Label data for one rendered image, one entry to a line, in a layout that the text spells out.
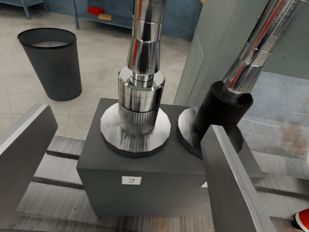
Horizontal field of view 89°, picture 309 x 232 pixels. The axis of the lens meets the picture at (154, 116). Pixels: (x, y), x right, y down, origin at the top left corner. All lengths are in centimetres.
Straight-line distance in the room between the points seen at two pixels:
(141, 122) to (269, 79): 51
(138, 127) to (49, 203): 26
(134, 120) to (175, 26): 430
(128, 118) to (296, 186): 49
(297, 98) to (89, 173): 64
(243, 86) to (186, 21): 427
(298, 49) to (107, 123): 55
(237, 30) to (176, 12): 388
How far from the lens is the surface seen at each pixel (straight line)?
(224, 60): 55
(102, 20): 403
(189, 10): 438
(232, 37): 53
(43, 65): 182
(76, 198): 38
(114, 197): 26
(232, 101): 18
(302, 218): 50
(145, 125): 18
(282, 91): 65
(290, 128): 71
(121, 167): 18
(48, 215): 38
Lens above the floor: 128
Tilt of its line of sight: 44 degrees down
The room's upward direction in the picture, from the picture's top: 12 degrees clockwise
